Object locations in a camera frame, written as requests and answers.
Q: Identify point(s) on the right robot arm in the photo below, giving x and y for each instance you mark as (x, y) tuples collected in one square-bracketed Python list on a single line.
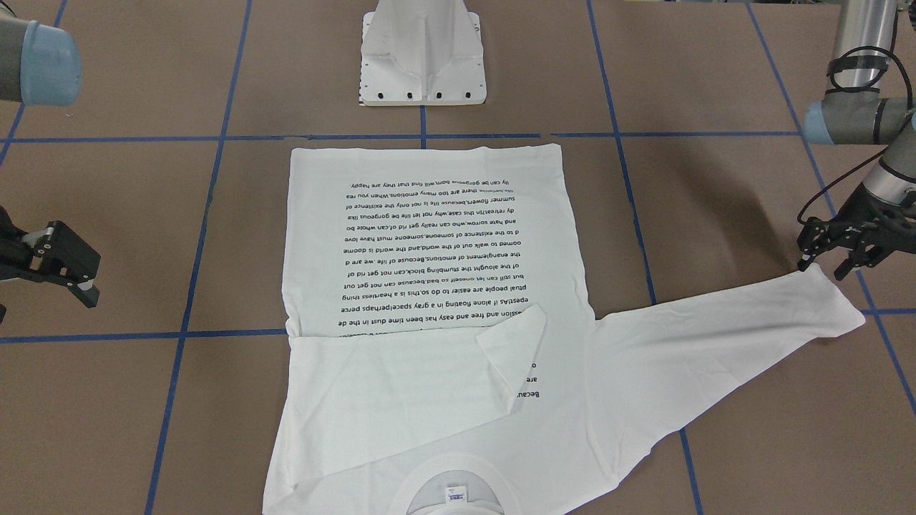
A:
[(41, 65)]

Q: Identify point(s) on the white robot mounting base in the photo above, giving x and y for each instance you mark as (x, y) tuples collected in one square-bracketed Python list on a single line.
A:
[(421, 53)]

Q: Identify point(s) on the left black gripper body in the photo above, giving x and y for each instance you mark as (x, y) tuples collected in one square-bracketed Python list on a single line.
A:
[(868, 214)]

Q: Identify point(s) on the white printed long-sleeve shirt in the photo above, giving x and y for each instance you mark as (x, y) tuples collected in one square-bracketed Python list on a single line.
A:
[(445, 358)]

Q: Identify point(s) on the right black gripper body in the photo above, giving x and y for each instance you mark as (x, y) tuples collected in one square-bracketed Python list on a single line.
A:
[(44, 259)]

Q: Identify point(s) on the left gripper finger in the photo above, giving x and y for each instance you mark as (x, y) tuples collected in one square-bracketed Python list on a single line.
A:
[(819, 236), (864, 254)]

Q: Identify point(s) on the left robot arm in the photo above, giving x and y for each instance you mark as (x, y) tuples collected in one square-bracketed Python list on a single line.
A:
[(853, 110)]

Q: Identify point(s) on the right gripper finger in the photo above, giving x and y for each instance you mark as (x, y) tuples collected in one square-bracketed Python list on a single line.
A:
[(65, 259)]

